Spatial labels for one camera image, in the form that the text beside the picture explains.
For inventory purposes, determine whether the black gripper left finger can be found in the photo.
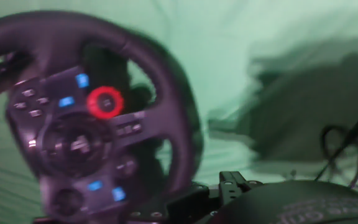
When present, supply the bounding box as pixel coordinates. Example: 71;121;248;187
121;183;221;224

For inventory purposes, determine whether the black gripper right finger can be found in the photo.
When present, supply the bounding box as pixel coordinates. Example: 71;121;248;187
219;170;264;205

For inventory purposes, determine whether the black leather steering wheel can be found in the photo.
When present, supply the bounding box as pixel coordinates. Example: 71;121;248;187
0;11;204;224

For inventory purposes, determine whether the green cloth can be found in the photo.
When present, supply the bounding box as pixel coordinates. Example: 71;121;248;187
0;0;358;224

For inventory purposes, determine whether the thin black USB cable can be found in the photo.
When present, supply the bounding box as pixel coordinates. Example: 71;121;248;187
314;99;358;190

